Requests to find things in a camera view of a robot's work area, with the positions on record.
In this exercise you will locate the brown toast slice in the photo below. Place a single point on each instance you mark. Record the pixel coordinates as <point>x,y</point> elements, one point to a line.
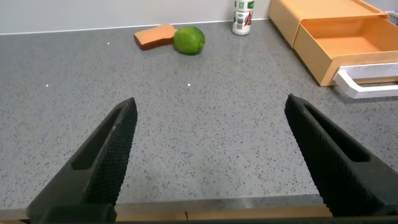
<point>154,36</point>

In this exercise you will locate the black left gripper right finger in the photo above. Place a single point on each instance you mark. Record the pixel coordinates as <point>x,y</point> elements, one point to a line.
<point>342,174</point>

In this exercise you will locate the white drink bottle green label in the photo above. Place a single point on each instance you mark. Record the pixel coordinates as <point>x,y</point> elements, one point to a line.
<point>242,18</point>

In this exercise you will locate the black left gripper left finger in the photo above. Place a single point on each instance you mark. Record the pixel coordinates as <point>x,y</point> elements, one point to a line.
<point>102,168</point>

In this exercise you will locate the yellow drawer cabinet housing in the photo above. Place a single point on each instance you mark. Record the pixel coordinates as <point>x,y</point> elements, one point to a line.
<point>289,12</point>

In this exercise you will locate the green lime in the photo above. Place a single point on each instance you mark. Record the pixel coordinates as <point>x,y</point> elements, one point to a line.
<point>189,40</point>

